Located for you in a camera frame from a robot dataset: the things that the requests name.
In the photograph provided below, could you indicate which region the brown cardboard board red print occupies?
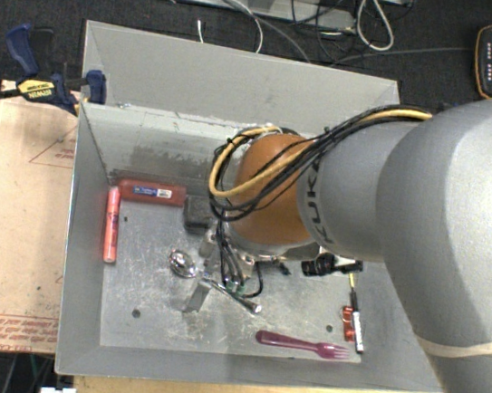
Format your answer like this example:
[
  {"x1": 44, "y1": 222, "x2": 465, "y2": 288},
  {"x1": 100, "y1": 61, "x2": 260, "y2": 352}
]
[{"x1": 0, "y1": 78, "x2": 95, "y2": 365}]

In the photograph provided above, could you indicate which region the purple plastic fork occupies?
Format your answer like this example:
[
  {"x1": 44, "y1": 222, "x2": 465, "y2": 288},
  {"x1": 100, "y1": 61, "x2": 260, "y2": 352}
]
[{"x1": 253, "y1": 328, "x2": 353, "y2": 364}]

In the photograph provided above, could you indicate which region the orange-pink tube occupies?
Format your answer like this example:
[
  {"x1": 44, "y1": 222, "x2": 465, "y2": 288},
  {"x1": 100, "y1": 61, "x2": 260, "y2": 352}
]
[{"x1": 97, "y1": 185, "x2": 128, "y2": 265}]

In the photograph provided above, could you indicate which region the red-brown flat block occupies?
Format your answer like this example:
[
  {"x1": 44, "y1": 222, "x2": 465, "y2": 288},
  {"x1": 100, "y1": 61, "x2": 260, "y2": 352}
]
[{"x1": 115, "y1": 176, "x2": 189, "y2": 211}]

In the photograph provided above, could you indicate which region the dark green flat block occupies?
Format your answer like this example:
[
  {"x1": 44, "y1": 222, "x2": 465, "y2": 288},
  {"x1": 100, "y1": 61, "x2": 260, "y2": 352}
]
[{"x1": 179, "y1": 195, "x2": 218, "y2": 236}]

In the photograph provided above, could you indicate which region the black cylinder on white bracket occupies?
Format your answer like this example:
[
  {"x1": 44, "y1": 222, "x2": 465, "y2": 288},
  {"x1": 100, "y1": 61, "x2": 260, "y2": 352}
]
[{"x1": 298, "y1": 244, "x2": 366, "y2": 286}]

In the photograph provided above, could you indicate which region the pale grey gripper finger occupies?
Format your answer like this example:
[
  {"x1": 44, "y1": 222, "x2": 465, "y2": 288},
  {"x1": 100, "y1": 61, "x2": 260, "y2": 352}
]
[
  {"x1": 198, "y1": 227, "x2": 221, "y2": 262},
  {"x1": 182, "y1": 277, "x2": 215, "y2": 318}
]

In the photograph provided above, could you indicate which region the grey metal bin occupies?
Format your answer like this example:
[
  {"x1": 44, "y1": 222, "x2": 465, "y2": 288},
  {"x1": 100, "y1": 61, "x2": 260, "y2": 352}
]
[{"x1": 34, "y1": 19, "x2": 489, "y2": 393}]

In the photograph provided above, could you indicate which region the metal spoon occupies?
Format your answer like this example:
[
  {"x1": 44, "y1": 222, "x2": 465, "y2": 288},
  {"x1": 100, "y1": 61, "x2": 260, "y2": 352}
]
[{"x1": 162, "y1": 247, "x2": 270, "y2": 316}]

